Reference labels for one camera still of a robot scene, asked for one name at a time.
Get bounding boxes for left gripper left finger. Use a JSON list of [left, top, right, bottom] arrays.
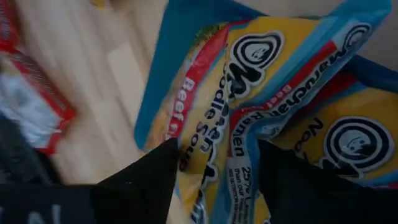
[[91, 138, 181, 224]]

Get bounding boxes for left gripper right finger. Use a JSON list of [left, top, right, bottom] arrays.
[[258, 139, 382, 224]]

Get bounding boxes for blue Maruchan noodle pack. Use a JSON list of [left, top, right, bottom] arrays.
[[273, 71, 398, 190], [214, 18, 374, 224], [144, 17, 321, 224]]

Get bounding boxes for blue snack packets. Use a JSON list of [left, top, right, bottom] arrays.
[[134, 0, 398, 190]]

